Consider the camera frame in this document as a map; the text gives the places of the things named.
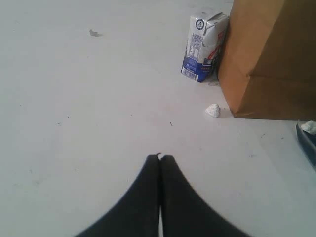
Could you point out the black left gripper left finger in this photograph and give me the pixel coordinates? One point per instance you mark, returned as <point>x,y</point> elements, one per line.
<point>136,214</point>

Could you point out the small paper scrap on table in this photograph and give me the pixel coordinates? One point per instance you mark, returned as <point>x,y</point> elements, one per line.
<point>94,33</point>

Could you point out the blue spaghetti packet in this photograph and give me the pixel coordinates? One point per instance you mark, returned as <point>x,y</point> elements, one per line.
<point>307,143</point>

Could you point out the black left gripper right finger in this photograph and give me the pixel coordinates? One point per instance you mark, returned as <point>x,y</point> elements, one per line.
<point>184,212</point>

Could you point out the brown paper bag with handles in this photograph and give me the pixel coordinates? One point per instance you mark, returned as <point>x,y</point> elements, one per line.
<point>268,66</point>

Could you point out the small white blue milk carton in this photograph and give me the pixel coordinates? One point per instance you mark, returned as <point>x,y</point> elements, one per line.
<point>205,38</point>

